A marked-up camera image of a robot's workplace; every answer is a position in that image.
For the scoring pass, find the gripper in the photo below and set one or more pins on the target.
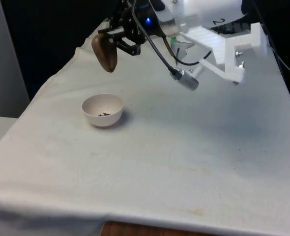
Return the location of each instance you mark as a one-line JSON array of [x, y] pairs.
[[145, 24]]

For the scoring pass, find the brown cup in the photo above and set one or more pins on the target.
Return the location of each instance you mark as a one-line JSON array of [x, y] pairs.
[[105, 54]]

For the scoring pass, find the coffee beans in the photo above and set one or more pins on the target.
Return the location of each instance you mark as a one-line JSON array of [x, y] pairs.
[[104, 114]]

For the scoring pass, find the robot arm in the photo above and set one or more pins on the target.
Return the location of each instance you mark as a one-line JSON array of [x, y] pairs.
[[209, 12]]

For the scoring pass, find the white bowl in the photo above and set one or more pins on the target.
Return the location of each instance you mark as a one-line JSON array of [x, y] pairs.
[[103, 118]]

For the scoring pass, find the white stepped bracket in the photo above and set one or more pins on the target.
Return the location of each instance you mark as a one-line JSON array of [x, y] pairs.
[[231, 49]]

